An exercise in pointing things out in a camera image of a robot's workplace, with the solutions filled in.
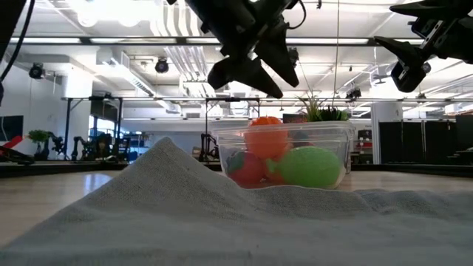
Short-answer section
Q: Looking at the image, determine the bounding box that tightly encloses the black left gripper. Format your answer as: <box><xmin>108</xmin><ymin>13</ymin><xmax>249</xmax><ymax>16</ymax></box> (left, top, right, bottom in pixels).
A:
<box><xmin>184</xmin><ymin>0</ymin><xmax>301</xmax><ymax>100</ymax></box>

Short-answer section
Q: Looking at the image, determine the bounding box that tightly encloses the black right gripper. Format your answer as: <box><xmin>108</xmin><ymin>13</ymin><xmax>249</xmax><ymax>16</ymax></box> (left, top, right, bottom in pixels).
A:
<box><xmin>373</xmin><ymin>0</ymin><xmax>473</xmax><ymax>93</ymax></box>

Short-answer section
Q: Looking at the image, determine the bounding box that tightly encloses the orange toy pumpkin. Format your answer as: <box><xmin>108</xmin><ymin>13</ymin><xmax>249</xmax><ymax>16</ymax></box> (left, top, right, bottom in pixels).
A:
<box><xmin>243</xmin><ymin>116</ymin><xmax>290</xmax><ymax>162</ymax></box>

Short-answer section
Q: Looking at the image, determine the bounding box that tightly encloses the clear plastic tupperware container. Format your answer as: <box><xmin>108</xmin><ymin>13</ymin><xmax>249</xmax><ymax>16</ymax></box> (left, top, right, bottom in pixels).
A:
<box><xmin>212</xmin><ymin>120</ymin><xmax>355</xmax><ymax>190</ymax></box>

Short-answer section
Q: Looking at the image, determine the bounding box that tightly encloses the red toy fruit green cap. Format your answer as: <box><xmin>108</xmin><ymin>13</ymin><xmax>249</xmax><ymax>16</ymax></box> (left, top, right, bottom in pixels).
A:
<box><xmin>225</xmin><ymin>150</ymin><xmax>267</xmax><ymax>188</ymax></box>

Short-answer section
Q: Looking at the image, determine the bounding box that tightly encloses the green toy lime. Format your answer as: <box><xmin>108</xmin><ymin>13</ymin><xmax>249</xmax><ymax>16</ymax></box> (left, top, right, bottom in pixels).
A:
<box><xmin>276</xmin><ymin>146</ymin><xmax>341</xmax><ymax>189</ymax></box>

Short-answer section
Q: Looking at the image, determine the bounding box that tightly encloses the succulent in patterned white pot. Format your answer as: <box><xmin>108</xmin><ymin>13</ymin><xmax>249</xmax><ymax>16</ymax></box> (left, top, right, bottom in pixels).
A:
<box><xmin>296</xmin><ymin>94</ymin><xmax>352</xmax><ymax>125</ymax></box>

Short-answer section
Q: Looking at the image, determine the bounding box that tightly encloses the black office partition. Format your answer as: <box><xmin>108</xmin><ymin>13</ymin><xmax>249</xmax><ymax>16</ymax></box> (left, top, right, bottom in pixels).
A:
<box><xmin>378</xmin><ymin>120</ymin><xmax>456</xmax><ymax>166</ymax></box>

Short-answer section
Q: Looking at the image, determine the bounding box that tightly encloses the grey folded cloth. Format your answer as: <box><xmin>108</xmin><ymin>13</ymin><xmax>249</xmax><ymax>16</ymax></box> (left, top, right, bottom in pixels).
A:
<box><xmin>0</xmin><ymin>137</ymin><xmax>473</xmax><ymax>266</ymax></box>

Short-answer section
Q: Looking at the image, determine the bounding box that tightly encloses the small background potted plant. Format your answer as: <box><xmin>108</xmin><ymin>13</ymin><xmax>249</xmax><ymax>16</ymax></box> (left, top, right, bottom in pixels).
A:
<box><xmin>25</xmin><ymin>129</ymin><xmax>50</xmax><ymax>156</ymax></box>

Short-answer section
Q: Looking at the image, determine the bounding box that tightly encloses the red background object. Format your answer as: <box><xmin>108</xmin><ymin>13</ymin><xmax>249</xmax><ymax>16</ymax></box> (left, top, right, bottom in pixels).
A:
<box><xmin>0</xmin><ymin>135</ymin><xmax>24</xmax><ymax>149</ymax></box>

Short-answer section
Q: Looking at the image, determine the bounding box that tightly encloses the black overhead frame stand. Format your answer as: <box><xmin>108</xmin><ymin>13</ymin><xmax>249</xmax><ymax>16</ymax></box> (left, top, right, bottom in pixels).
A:
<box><xmin>205</xmin><ymin>97</ymin><xmax>262</xmax><ymax>125</ymax></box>

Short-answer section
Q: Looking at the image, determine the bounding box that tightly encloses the black aluminium table frame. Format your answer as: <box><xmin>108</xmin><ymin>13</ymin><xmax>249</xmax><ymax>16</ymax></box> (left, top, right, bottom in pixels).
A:
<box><xmin>0</xmin><ymin>160</ymin><xmax>473</xmax><ymax>179</ymax></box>

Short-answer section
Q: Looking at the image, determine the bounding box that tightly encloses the black ceiling light rail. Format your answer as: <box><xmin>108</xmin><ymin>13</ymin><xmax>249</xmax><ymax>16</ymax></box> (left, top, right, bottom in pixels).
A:
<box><xmin>9</xmin><ymin>35</ymin><xmax>426</xmax><ymax>47</ymax></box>

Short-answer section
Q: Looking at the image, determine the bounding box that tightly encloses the tall black frame stand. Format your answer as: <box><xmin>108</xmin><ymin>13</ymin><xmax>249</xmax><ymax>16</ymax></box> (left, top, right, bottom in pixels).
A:
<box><xmin>61</xmin><ymin>95</ymin><xmax>125</xmax><ymax>156</ymax></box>

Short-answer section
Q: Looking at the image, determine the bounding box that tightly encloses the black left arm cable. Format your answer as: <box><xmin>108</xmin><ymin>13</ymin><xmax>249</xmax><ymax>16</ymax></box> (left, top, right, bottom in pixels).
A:
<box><xmin>0</xmin><ymin>0</ymin><xmax>307</xmax><ymax>106</ymax></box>

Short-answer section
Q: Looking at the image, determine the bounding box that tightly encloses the black wall monitor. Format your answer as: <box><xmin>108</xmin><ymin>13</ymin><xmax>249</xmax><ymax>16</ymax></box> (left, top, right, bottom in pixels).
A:
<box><xmin>0</xmin><ymin>115</ymin><xmax>24</xmax><ymax>142</ymax></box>

